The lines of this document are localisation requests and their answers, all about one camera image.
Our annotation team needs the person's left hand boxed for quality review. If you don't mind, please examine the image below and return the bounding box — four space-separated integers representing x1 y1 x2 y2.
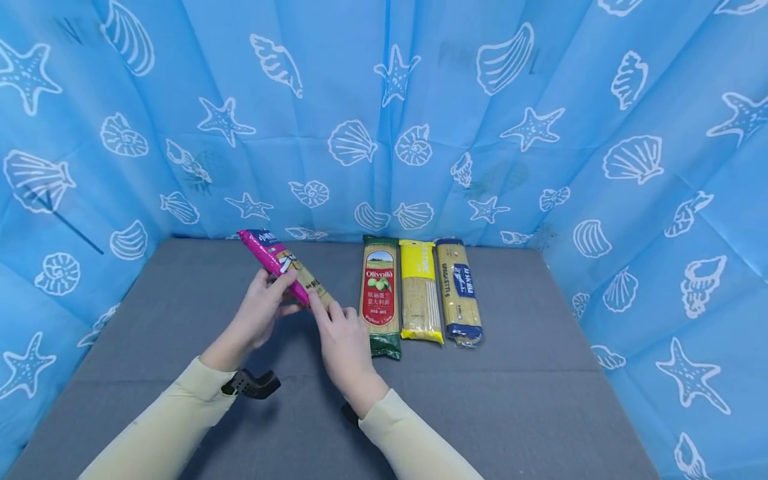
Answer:
201 268 308 373

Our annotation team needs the yellow spaghetti packet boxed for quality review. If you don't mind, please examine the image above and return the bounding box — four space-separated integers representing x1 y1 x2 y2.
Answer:
398 239 445 345

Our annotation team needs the person's right forearm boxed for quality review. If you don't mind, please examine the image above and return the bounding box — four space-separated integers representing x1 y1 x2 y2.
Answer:
359 388 485 480

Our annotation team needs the person's left forearm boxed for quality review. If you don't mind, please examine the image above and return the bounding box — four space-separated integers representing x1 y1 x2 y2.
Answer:
78 356 237 480

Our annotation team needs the green red label spaghetti packet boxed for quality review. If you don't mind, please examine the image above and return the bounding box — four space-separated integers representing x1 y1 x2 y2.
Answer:
359 235 403 361

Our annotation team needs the blue label spaghetti packet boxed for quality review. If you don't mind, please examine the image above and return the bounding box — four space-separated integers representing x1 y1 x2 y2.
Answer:
434 237 485 349

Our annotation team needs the person's right hand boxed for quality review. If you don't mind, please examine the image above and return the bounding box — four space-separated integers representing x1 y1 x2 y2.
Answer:
307 289 391 419

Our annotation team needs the pink spaghetti packet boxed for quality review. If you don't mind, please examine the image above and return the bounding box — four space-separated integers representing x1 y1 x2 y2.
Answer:
237 229 337 311

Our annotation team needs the black wrist band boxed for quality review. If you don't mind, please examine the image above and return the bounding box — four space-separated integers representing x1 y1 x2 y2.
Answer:
221 369 282 401

